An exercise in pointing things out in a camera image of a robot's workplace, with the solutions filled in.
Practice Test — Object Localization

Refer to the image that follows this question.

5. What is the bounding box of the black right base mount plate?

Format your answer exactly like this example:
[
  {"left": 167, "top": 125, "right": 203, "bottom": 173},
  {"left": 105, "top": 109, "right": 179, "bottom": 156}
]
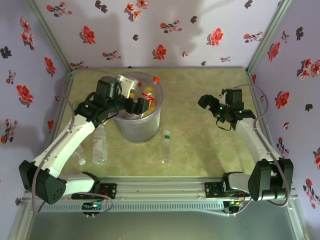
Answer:
[{"left": 204, "top": 181, "right": 226, "bottom": 200}]

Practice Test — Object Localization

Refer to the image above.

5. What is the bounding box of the circuit board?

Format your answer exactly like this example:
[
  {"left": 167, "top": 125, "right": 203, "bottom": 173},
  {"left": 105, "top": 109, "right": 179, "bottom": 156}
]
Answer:
[
  {"left": 82, "top": 201, "right": 106, "bottom": 211},
  {"left": 223, "top": 199, "right": 245, "bottom": 208}
]

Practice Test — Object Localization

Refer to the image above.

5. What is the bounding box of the grey right arm cable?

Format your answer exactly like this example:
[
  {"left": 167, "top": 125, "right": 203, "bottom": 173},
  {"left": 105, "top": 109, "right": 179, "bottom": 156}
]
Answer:
[{"left": 232, "top": 84, "right": 295, "bottom": 208}]

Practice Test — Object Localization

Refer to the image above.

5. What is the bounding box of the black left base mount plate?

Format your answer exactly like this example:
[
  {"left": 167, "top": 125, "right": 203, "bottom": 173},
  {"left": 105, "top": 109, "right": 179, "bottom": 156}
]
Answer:
[{"left": 71, "top": 183, "right": 118, "bottom": 201}]

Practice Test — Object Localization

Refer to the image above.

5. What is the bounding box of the large clear water bottle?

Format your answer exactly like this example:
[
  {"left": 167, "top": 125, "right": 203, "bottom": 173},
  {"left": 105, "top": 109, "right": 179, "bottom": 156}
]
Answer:
[{"left": 91, "top": 124, "right": 109, "bottom": 166}]

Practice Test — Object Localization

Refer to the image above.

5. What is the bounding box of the left circuit board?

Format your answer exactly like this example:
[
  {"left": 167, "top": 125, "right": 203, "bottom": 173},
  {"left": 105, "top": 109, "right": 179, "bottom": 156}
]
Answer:
[{"left": 82, "top": 201, "right": 106, "bottom": 211}]

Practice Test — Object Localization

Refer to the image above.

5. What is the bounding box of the clear plastic bin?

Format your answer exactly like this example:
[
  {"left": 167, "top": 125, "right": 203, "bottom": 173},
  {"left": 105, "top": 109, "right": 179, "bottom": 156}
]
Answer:
[{"left": 111, "top": 71, "right": 165, "bottom": 144}]

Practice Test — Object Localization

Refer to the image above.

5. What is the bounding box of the perforated grey cable duct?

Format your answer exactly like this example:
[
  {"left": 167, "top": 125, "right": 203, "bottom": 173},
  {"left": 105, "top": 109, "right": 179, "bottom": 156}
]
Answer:
[{"left": 33, "top": 201, "right": 226, "bottom": 213}]

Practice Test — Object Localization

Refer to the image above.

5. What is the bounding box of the aluminium table edge rail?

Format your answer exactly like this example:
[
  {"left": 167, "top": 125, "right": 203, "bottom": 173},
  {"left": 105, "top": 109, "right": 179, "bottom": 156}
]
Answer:
[
  {"left": 246, "top": 71, "right": 293, "bottom": 181},
  {"left": 28, "top": 72, "right": 75, "bottom": 181}
]

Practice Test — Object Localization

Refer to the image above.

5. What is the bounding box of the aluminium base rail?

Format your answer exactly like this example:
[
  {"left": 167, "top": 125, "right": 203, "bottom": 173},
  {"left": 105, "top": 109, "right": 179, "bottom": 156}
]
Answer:
[{"left": 23, "top": 176, "right": 298, "bottom": 201}]

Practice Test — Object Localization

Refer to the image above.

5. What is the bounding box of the thin black cable loop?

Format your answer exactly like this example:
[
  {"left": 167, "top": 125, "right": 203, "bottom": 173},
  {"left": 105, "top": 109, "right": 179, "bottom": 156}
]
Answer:
[{"left": 216, "top": 116, "right": 235, "bottom": 131}]

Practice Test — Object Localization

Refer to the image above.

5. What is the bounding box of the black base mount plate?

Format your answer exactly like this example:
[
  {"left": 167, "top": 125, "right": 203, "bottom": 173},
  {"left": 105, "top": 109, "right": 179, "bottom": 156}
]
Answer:
[
  {"left": 71, "top": 183, "right": 118, "bottom": 201},
  {"left": 204, "top": 181, "right": 226, "bottom": 200}
]

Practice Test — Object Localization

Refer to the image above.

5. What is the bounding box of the tall clear cola bottle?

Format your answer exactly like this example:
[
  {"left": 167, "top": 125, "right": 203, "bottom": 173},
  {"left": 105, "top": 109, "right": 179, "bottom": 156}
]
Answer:
[{"left": 136, "top": 76, "right": 161, "bottom": 106}]

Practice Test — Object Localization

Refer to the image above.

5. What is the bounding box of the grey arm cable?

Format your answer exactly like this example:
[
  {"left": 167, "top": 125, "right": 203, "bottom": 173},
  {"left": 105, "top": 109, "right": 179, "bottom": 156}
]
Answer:
[
  {"left": 232, "top": 84, "right": 295, "bottom": 208},
  {"left": 31, "top": 69, "right": 121, "bottom": 215}
]

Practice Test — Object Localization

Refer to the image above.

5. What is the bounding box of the small bottle with green label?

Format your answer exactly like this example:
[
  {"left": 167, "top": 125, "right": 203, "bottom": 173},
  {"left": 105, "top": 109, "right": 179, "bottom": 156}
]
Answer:
[{"left": 160, "top": 129, "right": 173, "bottom": 165}]

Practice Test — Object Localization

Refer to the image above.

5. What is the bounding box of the aluminium frame post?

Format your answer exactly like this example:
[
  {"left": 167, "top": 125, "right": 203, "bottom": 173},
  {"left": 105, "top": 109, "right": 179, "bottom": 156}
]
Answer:
[
  {"left": 23, "top": 0, "right": 75, "bottom": 75},
  {"left": 7, "top": 201, "right": 35, "bottom": 240},
  {"left": 287, "top": 207, "right": 313, "bottom": 240},
  {"left": 246, "top": 0, "right": 295, "bottom": 73}
]

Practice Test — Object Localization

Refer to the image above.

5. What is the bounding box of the grey left arm cable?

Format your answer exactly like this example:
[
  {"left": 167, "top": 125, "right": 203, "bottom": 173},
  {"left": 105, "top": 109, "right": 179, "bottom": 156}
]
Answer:
[{"left": 31, "top": 69, "right": 121, "bottom": 215}]

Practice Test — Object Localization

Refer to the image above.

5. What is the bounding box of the right circuit board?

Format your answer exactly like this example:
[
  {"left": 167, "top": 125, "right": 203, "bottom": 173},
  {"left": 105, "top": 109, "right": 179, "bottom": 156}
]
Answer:
[{"left": 223, "top": 199, "right": 245, "bottom": 208}]

